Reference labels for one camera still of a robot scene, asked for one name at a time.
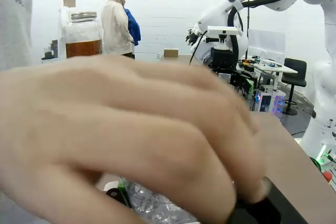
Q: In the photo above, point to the glass jar of brown drink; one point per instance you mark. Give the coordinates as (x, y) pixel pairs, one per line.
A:
(84, 48)

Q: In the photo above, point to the black countertop appliance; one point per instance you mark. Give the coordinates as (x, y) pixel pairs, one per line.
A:
(51, 53)

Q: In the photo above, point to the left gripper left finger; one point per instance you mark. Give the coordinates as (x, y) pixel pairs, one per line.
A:
(118, 192)

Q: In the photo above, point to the red emergency stop button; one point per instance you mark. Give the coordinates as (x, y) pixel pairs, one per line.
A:
(328, 176)

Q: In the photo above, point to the mannequin in white shirt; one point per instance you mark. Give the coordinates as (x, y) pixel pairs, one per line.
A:
(63, 24)

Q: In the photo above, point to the person in grey sweatshirt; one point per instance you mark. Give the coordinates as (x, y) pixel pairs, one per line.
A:
(13, 24)

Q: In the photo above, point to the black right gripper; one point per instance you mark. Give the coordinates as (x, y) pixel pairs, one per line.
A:
(223, 60)

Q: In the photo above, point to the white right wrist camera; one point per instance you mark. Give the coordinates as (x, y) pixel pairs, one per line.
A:
(221, 30)

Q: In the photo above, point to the black office chair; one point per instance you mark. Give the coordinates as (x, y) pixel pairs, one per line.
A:
(295, 69)

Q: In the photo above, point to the white computer with lights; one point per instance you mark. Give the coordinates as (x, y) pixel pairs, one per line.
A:
(266, 102)

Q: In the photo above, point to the white office desk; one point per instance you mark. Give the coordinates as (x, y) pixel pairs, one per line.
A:
(275, 68)

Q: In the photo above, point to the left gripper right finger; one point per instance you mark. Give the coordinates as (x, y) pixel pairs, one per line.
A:
(257, 213)

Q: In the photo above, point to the black plastic serving tray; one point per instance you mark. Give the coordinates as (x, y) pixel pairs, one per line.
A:
(291, 213)

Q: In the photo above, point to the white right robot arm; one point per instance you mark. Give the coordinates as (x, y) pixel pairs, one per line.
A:
(323, 77)

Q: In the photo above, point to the short clear iced cup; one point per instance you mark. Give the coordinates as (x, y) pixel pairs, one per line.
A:
(157, 208)

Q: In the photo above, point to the mannequin in blue jacket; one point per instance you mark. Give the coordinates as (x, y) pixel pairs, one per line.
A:
(134, 30)

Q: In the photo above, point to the white box with green light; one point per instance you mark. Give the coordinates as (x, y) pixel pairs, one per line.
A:
(324, 155)

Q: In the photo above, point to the person's right hand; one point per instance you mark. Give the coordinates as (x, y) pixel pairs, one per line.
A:
(105, 116)

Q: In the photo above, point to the closed small cardboard box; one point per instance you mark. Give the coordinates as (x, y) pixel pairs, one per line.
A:
(171, 53)

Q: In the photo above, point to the mannequin in beige sweater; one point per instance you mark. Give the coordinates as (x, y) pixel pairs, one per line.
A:
(115, 30)

